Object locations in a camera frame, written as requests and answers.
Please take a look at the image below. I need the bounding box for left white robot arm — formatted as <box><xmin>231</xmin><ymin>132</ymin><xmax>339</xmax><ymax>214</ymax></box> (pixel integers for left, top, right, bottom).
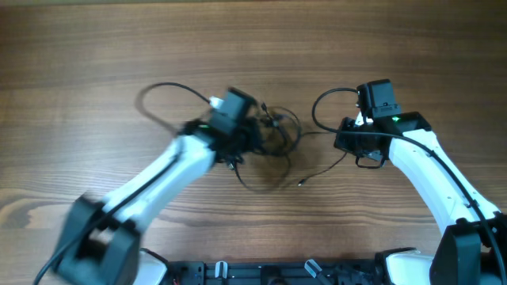
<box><xmin>42</xmin><ymin>88</ymin><xmax>257</xmax><ymax>285</ymax></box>

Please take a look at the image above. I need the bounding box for black micro usb cable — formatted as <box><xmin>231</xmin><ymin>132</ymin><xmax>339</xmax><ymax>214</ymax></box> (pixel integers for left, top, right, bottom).
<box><xmin>296</xmin><ymin>130</ymin><xmax>349</xmax><ymax>187</ymax></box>

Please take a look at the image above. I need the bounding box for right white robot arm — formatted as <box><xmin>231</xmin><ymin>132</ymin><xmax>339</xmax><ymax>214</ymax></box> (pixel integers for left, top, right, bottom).
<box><xmin>334</xmin><ymin>79</ymin><xmax>506</xmax><ymax>284</ymax></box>

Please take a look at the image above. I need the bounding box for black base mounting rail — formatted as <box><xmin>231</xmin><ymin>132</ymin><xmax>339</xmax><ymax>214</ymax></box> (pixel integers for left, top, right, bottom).
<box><xmin>162</xmin><ymin>259</ymin><xmax>382</xmax><ymax>285</ymax></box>

